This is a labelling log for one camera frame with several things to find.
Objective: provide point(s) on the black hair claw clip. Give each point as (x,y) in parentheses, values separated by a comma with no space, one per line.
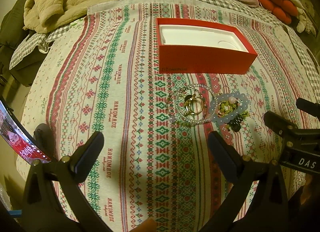
(235,124)

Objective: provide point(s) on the white plush toy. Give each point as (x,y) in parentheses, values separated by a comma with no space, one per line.
(304,23)

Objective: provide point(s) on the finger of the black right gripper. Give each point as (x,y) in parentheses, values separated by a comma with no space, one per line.
(282,127)
(308,107)

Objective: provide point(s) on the red orange plush toy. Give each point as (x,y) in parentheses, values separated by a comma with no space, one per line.
(284,10)

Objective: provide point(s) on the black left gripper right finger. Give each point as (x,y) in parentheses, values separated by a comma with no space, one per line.
(268,209)

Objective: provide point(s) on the gold bangle rings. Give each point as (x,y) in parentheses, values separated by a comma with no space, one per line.
(193,105)

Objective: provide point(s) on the smartphone with lit screen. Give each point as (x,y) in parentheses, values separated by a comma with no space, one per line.
(18,138)

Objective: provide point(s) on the red cardboard box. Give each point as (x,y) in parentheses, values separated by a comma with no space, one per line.
(196,46)

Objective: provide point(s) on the left hand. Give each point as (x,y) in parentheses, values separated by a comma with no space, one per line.
(148,225)

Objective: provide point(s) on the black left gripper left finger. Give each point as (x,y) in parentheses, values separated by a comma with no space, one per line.
(42,211)

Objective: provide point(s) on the patterned handmade cloth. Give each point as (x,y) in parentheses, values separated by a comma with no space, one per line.
(103,75)

